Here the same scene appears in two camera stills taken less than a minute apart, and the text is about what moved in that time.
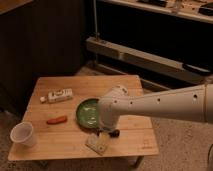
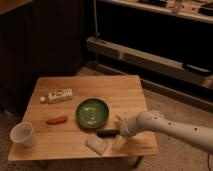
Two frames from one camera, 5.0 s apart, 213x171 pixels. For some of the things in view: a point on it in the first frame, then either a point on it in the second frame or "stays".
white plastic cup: x=23 y=133 stays
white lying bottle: x=57 y=95 stays
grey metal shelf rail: x=147 y=60 stays
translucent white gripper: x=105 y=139 to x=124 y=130
